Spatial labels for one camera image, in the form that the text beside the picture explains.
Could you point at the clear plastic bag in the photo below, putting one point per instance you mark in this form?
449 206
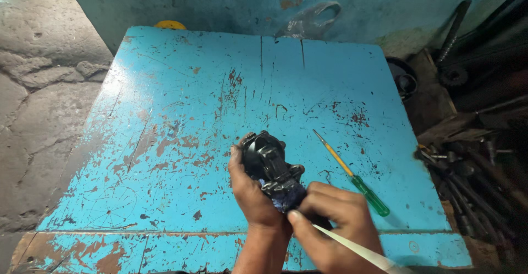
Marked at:
305 24

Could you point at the person's right hand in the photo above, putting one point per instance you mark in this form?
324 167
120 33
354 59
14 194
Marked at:
342 232

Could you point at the black greasy machine part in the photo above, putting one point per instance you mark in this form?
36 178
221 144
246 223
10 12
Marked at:
264 158

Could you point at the yellow round object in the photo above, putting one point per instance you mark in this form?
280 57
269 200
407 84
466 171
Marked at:
170 25

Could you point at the heap of dark metal tools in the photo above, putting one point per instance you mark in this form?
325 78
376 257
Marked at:
478 162

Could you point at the black round container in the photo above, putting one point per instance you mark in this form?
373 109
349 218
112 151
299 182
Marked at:
404 82

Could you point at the person's left hand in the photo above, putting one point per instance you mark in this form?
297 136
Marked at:
247 195

